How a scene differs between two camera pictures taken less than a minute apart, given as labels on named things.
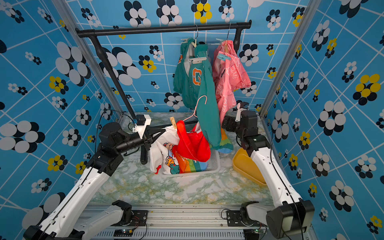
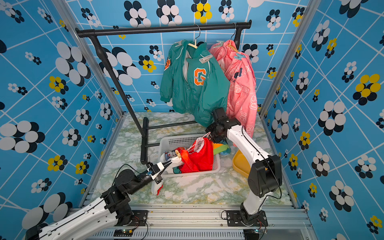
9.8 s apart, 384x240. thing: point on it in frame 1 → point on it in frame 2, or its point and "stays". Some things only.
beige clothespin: [173, 122] → [178, 153]
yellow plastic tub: [243, 163] stays
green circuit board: [123, 232] stays
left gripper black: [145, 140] → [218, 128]
